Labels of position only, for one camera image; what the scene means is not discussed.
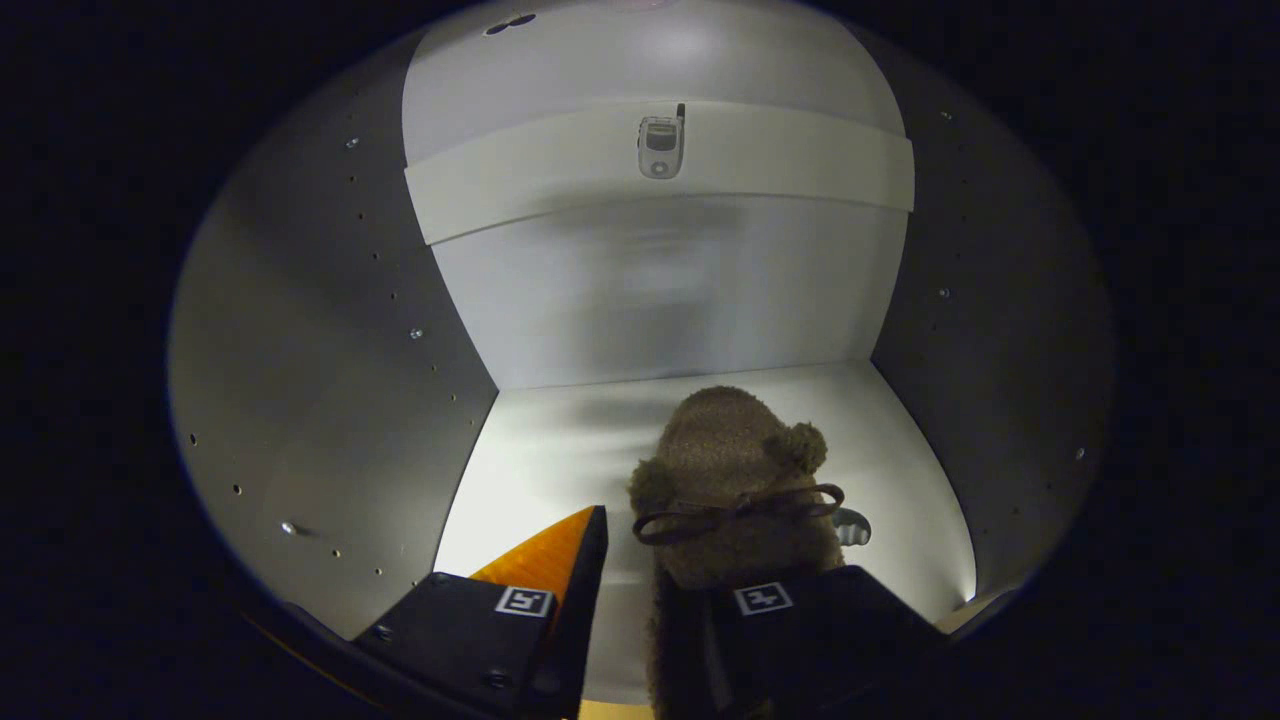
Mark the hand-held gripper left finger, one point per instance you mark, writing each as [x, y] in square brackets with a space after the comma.
[585, 620]

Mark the brown plush shoe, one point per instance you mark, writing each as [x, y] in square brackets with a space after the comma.
[720, 450]

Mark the grey shoe cabinet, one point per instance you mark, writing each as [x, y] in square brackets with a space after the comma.
[300, 350]

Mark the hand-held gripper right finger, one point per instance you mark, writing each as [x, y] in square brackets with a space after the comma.
[830, 630]

